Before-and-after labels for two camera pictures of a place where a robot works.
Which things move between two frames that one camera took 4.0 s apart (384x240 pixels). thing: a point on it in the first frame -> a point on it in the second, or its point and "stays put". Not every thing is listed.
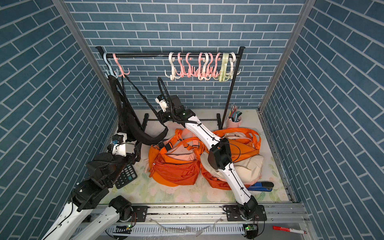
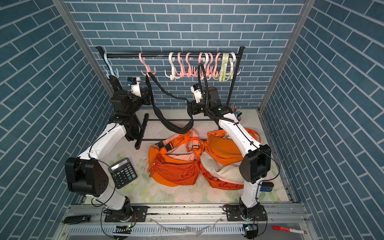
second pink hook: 210,70 stays put
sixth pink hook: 182,72 stays put
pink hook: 216,73 stays put
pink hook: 123,74 -> 148,68
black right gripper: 162,117 -> 193,108
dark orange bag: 217,183 stays put
